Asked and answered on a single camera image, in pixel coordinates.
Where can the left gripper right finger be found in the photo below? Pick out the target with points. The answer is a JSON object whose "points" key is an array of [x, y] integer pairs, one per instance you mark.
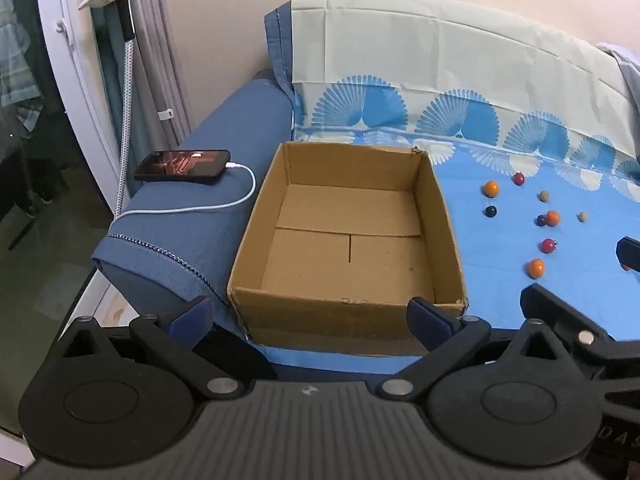
{"points": [[450, 343]]}

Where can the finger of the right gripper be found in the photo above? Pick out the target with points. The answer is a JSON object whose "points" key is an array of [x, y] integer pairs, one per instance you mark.
{"points": [[573, 328], [628, 253]]}

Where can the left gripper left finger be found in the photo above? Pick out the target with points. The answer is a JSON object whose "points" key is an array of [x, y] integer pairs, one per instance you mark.
{"points": [[192, 346]]}

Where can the orange kumquat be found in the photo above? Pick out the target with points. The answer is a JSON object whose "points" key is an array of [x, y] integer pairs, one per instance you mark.
{"points": [[491, 189], [536, 268], [552, 218]]}

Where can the red cherry tomato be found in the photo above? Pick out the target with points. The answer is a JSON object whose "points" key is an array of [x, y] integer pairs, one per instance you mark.
{"points": [[518, 178], [548, 246]]}

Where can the dark grape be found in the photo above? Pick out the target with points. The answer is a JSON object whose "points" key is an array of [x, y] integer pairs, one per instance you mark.
{"points": [[491, 211], [540, 220]]}

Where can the blue sofa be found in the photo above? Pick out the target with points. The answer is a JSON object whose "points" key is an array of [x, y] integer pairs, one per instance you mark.
{"points": [[178, 240]]}

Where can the brown cardboard box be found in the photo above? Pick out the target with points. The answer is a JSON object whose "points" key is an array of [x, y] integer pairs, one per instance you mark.
{"points": [[340, 239]]}

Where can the blue white patterned cloth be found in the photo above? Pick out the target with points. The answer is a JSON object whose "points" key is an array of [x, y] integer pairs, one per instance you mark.
{"points": [[486, 94]]}

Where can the black smartphone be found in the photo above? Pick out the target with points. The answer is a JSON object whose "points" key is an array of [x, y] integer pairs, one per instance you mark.
{"points": [[202, 167]]}

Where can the grey blanket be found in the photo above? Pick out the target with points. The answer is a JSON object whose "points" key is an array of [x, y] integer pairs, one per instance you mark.
{"points": [[629, 64]]}

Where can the white door frame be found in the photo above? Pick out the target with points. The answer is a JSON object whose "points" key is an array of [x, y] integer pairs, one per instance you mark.
{"points": [[69, 35]]}

